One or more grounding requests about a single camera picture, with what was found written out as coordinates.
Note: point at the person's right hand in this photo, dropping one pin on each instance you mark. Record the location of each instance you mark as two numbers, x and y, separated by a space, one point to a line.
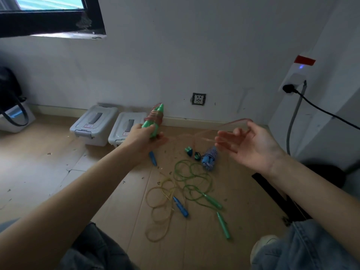
254 150

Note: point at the person's left hand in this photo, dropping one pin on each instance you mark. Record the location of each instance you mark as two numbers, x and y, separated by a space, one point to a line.
137 141

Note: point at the person's right thumb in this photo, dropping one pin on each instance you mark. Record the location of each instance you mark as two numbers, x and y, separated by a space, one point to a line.
254 128

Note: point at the person's left fingers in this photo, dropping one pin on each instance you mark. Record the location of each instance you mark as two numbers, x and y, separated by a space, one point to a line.
159 139

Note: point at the person's right forearm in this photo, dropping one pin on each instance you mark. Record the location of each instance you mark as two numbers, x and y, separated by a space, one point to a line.
315 194

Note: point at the person's left forearm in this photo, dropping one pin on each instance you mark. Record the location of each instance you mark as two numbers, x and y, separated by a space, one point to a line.
70 205

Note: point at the small green black object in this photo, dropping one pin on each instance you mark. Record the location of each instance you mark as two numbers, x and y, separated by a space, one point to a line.
189 151
197 156

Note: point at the grey lidded storage box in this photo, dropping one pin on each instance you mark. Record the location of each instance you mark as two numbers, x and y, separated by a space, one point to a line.
123 129
94 125

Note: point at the white power strip red label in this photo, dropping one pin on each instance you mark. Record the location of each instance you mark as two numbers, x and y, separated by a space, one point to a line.
296 75

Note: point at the black furniture base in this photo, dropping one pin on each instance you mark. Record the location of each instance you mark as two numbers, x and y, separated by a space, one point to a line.
284 199

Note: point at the person's white shoe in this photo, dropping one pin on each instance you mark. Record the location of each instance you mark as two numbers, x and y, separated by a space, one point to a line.
263 244

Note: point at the person's left leg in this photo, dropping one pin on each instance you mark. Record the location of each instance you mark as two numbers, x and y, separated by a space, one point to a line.
92 250

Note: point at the person's leg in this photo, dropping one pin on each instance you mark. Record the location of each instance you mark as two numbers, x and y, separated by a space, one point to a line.
92 250
306 247

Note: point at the person's right leg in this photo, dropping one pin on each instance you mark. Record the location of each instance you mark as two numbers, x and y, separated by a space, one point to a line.
306 247

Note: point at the wall power socket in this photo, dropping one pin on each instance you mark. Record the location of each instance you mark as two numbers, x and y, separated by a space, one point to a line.
198 99

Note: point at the black window frame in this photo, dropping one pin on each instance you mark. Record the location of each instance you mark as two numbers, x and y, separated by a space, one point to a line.
56 23

